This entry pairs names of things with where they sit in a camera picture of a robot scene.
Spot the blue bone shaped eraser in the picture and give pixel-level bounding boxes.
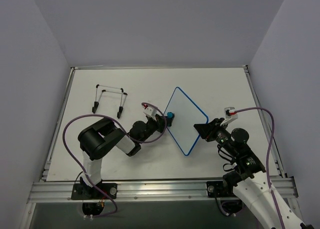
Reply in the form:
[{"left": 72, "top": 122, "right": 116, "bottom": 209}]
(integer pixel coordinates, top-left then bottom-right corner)
[{"left": 167, "top": 112, "right": 175, "bottom": 119}]

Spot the aluminium front rail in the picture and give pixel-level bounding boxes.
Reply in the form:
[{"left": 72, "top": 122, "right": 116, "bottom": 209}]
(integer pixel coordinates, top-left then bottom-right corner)
[{"left": 26, "top": 176, "right": 300, "bottom": 205}]

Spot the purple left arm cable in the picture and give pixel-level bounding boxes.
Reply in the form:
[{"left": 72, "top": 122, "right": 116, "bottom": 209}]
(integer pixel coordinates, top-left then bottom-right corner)
[{"left": 62, "top": 102, "right": 168, "bottom": 218}]

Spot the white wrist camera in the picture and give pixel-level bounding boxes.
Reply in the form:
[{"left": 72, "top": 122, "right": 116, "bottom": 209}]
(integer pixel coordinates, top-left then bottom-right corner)
[
  {"left": 142, "top": 105, "right": 157, "bottom": 120},
  {"left": 220, "top": 107, "right": 238, "bottom": 127}
]

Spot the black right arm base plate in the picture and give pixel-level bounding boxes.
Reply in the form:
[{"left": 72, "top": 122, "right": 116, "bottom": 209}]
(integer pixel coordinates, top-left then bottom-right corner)
[{"left": 206, "top": 180, "right": 235, "bottom": 198}]

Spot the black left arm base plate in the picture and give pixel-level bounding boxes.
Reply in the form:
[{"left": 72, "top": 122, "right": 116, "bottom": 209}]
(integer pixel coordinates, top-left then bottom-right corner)
[{"left": 70, "top": 182, "right": 118, "bottom": 200}]

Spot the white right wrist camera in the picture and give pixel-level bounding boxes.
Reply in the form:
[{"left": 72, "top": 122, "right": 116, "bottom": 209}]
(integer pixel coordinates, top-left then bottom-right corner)
[{"left": 220, "top": 107, "right": 238, "bottom": 127}]

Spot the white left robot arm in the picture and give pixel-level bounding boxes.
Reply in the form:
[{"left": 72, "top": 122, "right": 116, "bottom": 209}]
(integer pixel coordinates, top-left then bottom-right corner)
[{"left": 77, "top": 112, "right": 175, "bottom": 199}]

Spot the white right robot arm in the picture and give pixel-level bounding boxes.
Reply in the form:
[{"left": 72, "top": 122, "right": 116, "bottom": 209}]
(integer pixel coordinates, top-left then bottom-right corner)
[{"left": 194, "top": 118, "right": 313, "bottom": 229}]

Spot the blue framed small whiteboard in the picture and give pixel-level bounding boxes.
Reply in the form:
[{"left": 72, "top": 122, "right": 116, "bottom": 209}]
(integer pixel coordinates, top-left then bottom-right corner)
[{"left": 164, "top": 86, "right": 209, "bottom": 156}]

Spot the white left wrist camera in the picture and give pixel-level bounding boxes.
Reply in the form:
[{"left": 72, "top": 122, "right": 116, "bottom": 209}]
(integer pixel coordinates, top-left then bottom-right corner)
[{"left": 142, "top": 105, "right": 157, "bottom": 120}]

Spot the wire whiteboard stand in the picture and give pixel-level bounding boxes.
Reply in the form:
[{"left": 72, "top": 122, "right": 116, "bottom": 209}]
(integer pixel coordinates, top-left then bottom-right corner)
[{"left": 91, "top": 84, "right": 128, "bottom": 119}]

